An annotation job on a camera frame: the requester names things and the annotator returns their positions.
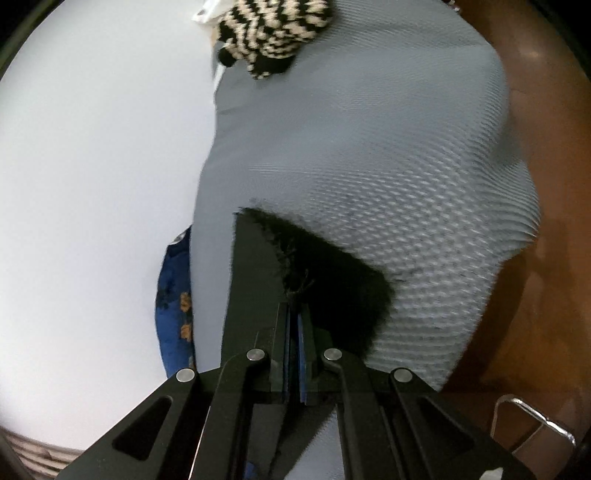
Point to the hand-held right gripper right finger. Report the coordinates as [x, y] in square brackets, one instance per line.
[304, 355]

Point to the brown wooden panel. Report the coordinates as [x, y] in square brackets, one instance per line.
[27, 450]

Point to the black pants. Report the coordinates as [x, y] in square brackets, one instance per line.
[332, 286]

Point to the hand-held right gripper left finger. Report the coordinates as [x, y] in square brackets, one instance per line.
[282, 355]

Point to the grey textured mattress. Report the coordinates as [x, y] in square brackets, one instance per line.
[369, 138]

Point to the blue floral pillow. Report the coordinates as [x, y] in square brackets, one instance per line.
[173, 300]

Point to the black and cream striped knit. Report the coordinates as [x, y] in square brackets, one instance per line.
[268, 32]

